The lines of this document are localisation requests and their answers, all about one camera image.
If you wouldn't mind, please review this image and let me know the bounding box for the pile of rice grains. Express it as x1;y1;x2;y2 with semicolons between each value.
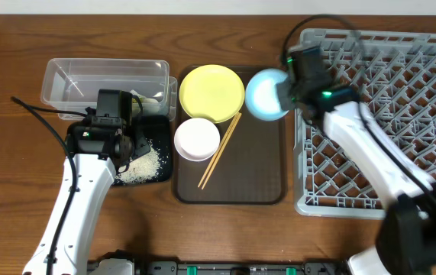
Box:
116;147;160;185

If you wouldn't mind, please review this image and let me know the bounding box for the light blue bowl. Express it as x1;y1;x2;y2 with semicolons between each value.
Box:
245;69;289;121

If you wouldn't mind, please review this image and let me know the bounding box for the white bowl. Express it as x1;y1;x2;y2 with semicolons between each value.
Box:
174;118;221;162

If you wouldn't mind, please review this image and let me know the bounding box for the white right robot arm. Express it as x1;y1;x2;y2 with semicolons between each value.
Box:
277;47;436;274

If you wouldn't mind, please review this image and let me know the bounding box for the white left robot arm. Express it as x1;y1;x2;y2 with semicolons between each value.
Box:
14;89;150;274

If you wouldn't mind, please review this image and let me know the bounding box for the black waste tray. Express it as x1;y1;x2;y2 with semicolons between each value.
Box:
66;114;174;187

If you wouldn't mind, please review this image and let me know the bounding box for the clear plastic waste bin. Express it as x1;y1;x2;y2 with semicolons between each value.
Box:
40;58;178;121

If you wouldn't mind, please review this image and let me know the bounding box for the grey dishwasher rack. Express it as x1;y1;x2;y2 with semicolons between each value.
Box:
293;28;436;219

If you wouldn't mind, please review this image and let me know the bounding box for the yellow plate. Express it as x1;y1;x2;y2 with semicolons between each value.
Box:
179;64;245;124

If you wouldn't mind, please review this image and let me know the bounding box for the dark brown serving tray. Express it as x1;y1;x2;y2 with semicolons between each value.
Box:
173;65;288;205

